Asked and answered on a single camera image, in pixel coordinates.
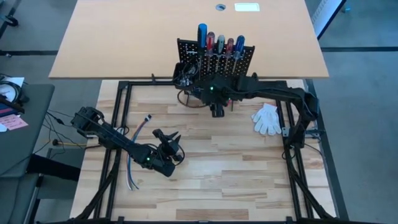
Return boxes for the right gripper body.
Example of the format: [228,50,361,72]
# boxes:
[198,74,242,108]

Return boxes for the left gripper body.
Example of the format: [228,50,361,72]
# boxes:
[152,129,186,163]

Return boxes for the large red-handled screwdriver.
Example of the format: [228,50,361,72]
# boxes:
[205,31,216,70]

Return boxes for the small red-handled screwdriver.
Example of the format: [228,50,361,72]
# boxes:
[224,37,235,73]

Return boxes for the grey black handled screwdriver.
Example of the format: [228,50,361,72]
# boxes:
[215,34,226,73]

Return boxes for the large blue-handled screwdriver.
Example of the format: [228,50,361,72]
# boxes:
[197,23,208,82]

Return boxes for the small blue-handled screwdriver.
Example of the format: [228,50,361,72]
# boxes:
[232,35,246,75]

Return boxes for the black plastic pegboard bin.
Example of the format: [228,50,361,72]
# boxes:
[172,62,200,91]

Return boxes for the black metal pegboard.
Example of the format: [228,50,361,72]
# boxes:
[176,37,256,111]

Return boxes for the white work glove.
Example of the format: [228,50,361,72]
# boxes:
[251,103,282,136]

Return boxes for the light brown desk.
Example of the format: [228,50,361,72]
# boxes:
[49,0,330,80]

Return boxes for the white rectangular desk plate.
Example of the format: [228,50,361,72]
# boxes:
[234,2,261,12]

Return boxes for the black seat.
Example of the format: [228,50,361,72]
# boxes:
[26,154,81,182]

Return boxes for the white perforated panel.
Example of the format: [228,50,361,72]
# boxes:
[310,0,348,40]

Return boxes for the grey side table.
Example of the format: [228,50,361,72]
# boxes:
[0,83,56,178]

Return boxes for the pink paper sheet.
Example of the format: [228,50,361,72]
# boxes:
[0,114,29,131]

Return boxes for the white paper sheet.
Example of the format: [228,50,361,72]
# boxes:
[0,77,25,103]

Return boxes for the black chair caster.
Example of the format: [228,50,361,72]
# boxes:
[0,14,19,29]

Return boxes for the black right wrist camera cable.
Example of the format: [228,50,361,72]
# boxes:
[177,89,208,109]

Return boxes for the coloured wire harness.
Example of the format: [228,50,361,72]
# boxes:
[126,114,153,191]

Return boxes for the black cable bundle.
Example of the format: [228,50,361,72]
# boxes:
[0,81,30,114]

